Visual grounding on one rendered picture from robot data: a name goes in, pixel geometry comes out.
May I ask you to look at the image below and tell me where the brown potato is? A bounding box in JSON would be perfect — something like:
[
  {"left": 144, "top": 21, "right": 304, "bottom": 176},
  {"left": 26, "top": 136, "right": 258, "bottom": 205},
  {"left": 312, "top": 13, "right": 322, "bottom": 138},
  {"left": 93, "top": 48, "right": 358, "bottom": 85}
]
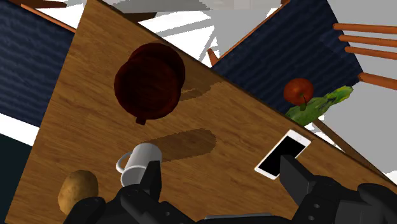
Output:
[{"left": 57, "top": 169, "right": 99, "bottom": 216}]

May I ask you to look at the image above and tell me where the red apple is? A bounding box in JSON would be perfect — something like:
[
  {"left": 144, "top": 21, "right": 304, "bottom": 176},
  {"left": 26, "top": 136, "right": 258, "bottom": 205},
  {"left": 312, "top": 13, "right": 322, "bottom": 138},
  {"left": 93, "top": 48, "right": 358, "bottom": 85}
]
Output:
[{"left": 282, "top": 78, "right": 315, "bottom": 107}]

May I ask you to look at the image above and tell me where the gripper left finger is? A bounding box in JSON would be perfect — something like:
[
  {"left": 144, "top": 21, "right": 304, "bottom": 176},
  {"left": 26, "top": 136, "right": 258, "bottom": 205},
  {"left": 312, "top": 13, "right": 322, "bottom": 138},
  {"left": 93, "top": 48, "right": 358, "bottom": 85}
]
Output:
[{"left": 63, "top": 159, "right": 199, "bottom": 224}]

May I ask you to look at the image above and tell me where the white mug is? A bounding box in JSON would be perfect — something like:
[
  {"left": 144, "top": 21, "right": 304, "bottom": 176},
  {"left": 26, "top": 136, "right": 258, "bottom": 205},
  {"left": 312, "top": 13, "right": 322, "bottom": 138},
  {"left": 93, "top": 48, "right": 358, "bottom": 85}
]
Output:
[{"left": 115, "top": 142, "right": 163, "bottom": 188}]

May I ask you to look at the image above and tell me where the wooden table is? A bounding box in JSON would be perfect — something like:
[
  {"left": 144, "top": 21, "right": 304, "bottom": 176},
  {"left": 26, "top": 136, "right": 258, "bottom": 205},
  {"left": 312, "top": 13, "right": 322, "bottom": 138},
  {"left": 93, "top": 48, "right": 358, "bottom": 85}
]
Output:
[{"left": 4, "top": 0, "right": 397, "bottom": 224}]

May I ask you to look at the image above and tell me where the wooden chair dark blue seat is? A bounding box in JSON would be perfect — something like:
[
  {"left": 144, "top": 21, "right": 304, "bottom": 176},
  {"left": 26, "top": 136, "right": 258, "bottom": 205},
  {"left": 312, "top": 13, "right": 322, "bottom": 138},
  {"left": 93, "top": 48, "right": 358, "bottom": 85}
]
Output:
[
  {"left": 206, "top": 0, "right": 397, "bottom": 116},
  {"left": 0, "top": 0, "right": 77, "bottom": 129}
]

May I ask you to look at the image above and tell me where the green leafy vegetable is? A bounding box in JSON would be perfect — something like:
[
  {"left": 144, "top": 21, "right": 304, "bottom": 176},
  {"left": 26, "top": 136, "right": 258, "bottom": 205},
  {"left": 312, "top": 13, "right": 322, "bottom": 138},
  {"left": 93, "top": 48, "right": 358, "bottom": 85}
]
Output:
[{"left": 284, "top": 85, "right": 354, "bottom": 127}]

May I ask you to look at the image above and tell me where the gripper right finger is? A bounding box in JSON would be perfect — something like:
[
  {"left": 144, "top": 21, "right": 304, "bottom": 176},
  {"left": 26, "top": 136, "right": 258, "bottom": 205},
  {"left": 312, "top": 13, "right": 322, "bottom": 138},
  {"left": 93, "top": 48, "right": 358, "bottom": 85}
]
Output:
[{"left": 279, "top": 155, "right": 397, "bottom": 224}]

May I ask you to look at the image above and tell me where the white smartphone black screen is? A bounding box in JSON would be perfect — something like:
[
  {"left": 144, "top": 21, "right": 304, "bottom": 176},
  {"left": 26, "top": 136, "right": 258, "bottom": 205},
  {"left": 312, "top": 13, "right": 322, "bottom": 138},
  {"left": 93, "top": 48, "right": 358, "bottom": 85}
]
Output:
[{"left": 254, "top": 129, "right": 312, "bottom": 180}]

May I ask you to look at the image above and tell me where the dark red round pot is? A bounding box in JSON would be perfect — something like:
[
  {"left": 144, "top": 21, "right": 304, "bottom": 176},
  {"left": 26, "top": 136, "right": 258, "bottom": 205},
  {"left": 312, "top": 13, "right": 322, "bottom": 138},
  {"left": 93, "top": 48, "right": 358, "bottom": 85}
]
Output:
[{"left": 113, "top": 42, "right": 186, "bottom": 126}]

